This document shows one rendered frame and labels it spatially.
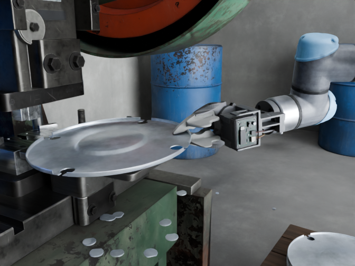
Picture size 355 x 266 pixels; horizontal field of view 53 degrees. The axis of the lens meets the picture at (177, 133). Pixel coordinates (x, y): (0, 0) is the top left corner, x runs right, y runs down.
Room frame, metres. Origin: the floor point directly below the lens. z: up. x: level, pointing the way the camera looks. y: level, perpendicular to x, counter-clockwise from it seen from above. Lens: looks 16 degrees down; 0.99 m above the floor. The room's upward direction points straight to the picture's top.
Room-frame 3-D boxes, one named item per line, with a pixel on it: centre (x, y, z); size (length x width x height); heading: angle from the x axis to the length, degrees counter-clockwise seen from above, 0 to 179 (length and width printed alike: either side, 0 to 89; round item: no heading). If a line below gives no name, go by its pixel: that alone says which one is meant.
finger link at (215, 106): (0.68, -0.07, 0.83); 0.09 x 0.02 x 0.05; 115
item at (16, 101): (0.70, 0.31, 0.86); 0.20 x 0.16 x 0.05; 153
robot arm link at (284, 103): (0.73, -0.21, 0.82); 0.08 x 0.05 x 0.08; 25
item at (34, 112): (0.69, 0.29, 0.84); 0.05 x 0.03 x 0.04; 153
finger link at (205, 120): (0.64, -0.04, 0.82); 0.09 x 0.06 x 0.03; 115
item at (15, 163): (0.70, 0.30, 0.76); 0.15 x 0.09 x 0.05; 153
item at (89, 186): (0.62, 0.15, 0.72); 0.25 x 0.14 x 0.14; 63
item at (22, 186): (0.70, 0.31, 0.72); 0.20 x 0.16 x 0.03; 153
